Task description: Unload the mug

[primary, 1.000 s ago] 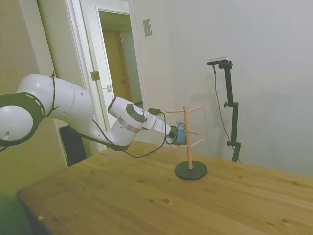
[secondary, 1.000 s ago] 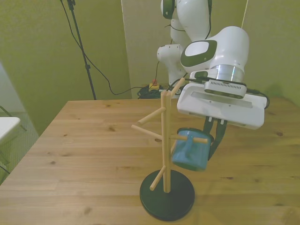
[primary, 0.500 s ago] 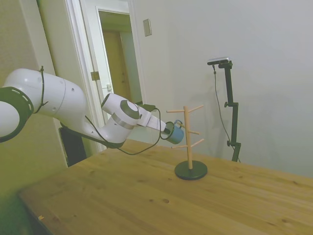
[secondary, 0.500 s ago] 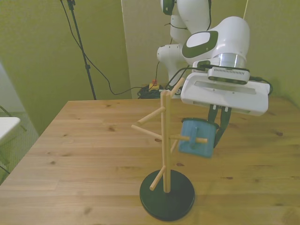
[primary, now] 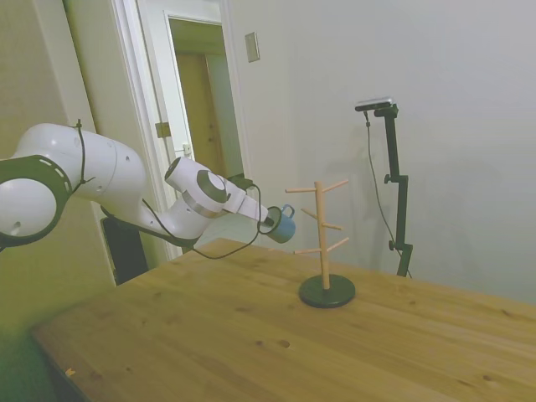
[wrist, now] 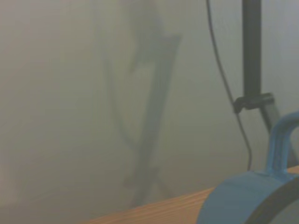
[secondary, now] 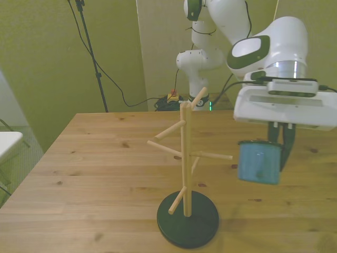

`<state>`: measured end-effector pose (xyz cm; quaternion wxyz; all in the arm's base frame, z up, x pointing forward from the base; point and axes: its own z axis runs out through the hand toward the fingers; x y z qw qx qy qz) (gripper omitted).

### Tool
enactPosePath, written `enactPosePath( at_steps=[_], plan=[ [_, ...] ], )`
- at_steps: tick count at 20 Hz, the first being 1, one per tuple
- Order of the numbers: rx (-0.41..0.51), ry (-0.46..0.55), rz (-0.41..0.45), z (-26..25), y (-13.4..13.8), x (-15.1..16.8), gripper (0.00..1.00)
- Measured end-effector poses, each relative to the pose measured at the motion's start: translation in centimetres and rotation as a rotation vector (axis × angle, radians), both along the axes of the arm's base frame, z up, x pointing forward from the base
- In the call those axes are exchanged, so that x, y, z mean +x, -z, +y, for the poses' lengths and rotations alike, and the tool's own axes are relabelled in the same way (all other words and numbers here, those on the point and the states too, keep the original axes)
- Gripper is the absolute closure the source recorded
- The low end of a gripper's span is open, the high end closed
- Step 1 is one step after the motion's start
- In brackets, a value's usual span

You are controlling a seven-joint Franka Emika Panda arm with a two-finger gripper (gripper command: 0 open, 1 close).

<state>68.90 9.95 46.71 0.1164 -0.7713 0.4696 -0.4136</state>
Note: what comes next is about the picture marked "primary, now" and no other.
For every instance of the black jointed camera stand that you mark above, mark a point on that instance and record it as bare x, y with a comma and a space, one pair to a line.
393, 146

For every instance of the brass door strike plate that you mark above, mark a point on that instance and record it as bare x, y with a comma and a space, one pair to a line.
162, 130

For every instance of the blue ceramic mug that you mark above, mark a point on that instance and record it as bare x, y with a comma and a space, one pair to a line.
285, 230

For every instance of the wooden mug tree black base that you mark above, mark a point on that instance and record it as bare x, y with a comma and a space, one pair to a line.
327, 293

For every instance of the black flat panel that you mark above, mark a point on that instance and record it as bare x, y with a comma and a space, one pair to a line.
125, 251

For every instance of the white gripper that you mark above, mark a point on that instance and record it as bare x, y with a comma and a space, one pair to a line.
247, 205

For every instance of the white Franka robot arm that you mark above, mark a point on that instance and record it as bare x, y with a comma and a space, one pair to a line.
104, 176

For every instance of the wooden door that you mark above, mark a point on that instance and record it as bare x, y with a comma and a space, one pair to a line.
199, 117

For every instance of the grey exterior camera bar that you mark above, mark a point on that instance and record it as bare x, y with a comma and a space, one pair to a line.
374, 103

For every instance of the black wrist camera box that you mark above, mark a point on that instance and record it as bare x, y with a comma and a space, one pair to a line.
240, 182

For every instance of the grey wall switch plate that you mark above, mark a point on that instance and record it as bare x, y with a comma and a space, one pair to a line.
252, 47

